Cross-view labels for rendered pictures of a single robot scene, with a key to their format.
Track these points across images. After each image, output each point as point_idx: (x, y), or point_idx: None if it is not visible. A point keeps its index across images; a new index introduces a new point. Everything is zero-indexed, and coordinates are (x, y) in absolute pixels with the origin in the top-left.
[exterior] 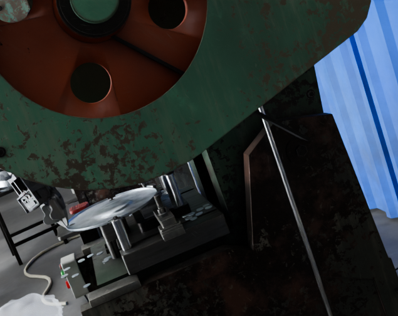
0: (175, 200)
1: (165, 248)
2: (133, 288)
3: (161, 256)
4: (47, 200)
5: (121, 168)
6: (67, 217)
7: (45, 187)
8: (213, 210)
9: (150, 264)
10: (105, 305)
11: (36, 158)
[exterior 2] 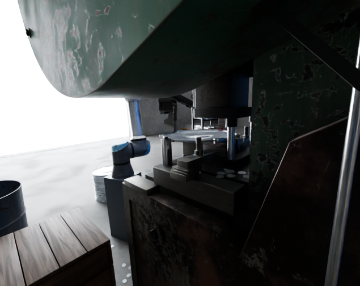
0: (227, 152)
1: (177, 183)
2: (142, 192)
3: (173, 186)
4: (166, 110)
5: (62, 72)
6: (174, 126)
7: (171, 102)
8: (243, 183)
9: (165, 186)
10: (130, 189)
11: (37, 43)
